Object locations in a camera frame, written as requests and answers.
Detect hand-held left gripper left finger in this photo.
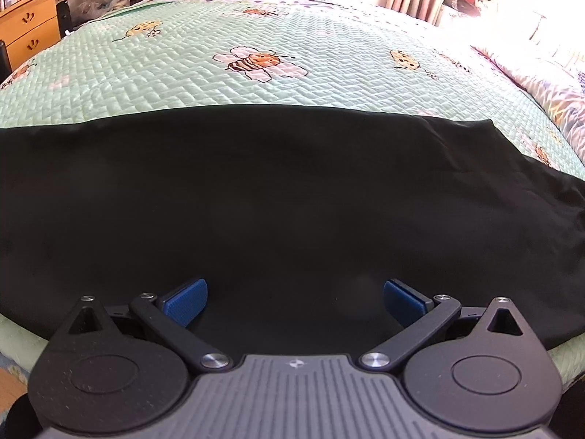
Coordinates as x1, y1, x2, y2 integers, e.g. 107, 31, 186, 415
68, 278, 234, 373

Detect black pants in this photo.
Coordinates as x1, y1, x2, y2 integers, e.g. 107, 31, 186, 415
0, 103, 585, 353

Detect wooden desk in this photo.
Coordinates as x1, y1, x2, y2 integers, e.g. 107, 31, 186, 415
0, 0, 151, 74

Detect person's navy clothing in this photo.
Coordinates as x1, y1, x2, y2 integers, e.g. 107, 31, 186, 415
0, 393, 39, 439

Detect black sofa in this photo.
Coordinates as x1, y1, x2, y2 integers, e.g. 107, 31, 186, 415
0, 39, 14, 85

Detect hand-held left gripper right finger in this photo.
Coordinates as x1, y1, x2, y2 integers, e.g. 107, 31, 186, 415
358, 279, 524, 372

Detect floral duvet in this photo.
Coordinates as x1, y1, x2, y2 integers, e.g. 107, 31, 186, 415
471, 41, 585, 168

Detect green bee-print quilt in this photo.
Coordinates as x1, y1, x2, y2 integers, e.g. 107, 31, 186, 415
0, 0, 585, 389

